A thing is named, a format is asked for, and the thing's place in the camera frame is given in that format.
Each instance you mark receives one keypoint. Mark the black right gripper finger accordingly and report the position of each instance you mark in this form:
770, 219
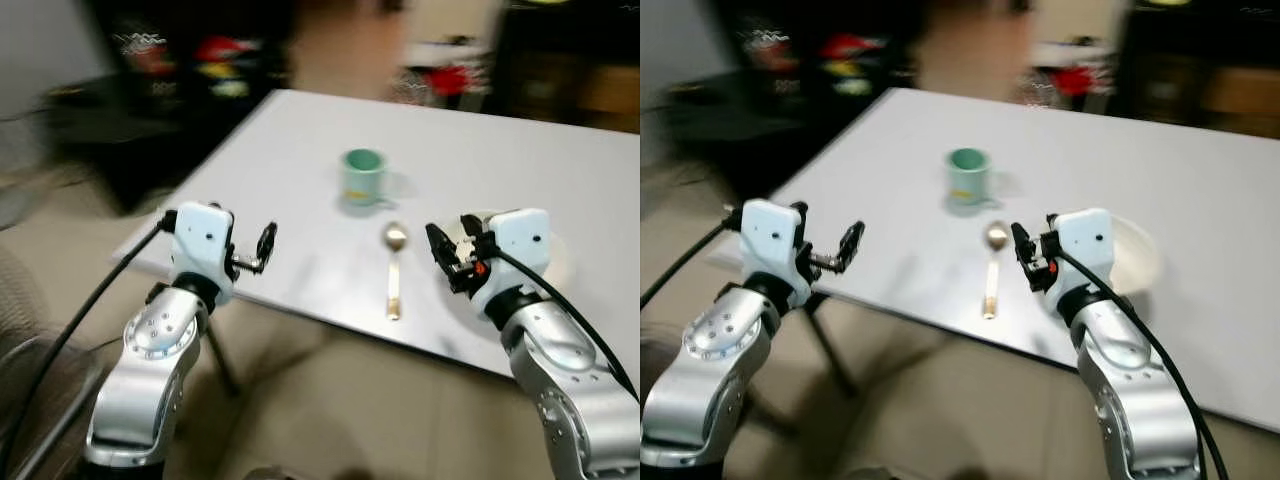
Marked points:
456, 280
1033, 278
1021, 243
438, 245

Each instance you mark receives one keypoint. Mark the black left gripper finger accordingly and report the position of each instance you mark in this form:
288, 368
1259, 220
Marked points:
852, 245
267, 242

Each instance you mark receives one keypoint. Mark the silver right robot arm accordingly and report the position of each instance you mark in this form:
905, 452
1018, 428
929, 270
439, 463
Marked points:
570, 380
1130, 380

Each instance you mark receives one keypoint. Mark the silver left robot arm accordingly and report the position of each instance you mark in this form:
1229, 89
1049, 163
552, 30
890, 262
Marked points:
150, 370
700, 370

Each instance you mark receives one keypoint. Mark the metal spoon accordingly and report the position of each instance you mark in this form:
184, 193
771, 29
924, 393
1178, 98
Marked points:
395, 238
995, 237

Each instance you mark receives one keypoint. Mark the green ceramic mug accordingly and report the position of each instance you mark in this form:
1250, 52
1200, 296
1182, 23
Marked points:
362, 180
967, 180

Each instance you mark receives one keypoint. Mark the dark table leg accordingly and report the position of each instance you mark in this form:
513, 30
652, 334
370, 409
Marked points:
832, 350
222, 360

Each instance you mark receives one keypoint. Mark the black shelf with colourful items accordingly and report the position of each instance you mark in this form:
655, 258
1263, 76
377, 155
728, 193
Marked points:
170, 100
790, 100

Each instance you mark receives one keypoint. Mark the red object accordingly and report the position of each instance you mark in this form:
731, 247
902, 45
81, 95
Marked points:
452, 80
1075, 80

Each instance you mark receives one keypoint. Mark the dark wooden cabinet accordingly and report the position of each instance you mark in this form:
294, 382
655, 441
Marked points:
560, 70
1200, 70

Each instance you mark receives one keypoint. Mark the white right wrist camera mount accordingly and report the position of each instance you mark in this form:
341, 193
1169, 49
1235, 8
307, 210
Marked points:
520, 250
1085, 250

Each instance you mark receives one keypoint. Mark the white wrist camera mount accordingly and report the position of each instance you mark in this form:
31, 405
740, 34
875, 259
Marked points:
770, 245
1085, 250
520, 250
200, 245

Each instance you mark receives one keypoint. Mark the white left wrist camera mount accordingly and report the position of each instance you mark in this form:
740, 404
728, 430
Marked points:
200, 245
770, 245

